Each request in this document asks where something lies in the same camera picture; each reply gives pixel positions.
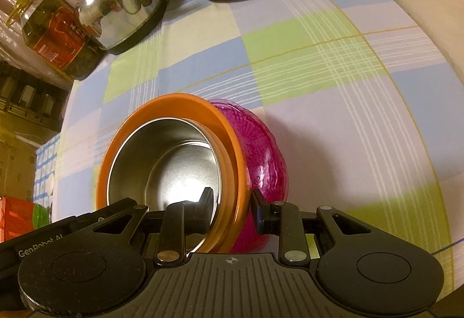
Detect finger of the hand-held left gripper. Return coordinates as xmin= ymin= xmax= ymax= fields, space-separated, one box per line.
xmin=105 ymin=198 xmax=137 ymax=219

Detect green object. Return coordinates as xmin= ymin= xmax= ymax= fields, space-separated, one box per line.
xmin=32 ymin=204 xmax=52 ymax=230

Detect small stainless steel bowl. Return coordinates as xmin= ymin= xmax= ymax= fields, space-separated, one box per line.
xmin=107 ymin=117 xmax=222 ymax=230

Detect stainless steel kettle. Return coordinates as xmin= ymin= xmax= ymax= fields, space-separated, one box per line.
xmin=74 ymin=0 xmax=168 ymax=56

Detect orange red box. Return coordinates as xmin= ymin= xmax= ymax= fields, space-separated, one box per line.
xmin=0 ymin=196 xmax=37 ymax=243

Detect orange plastic bowl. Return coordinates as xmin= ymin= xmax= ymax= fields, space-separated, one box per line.
xmin=96 ymin=93 xmax=253 ymax=255

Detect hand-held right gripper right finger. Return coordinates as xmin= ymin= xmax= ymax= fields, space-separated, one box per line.
xmin=252 ymin=189 xmax=372 ymax=267

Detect cooking oil bottle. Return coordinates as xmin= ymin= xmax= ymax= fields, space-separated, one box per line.
xmin=7 ymin=0 xmax=106 ymax=82

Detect large pink glass plate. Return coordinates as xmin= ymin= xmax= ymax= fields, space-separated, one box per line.
xmin=208 ymin=98 xmax=289 ymax=254

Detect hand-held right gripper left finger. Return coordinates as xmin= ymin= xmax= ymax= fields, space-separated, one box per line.
xmin=92 ymin=187 xmax=214 ymax=267

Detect blue checked cloth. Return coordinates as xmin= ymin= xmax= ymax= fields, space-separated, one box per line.
xmin=34 ymin=132 xmax=63 ymax=219

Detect dark storage rack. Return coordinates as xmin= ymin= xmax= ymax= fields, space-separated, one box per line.
xmin=0 ymin=62 xmax=70 ymax=133

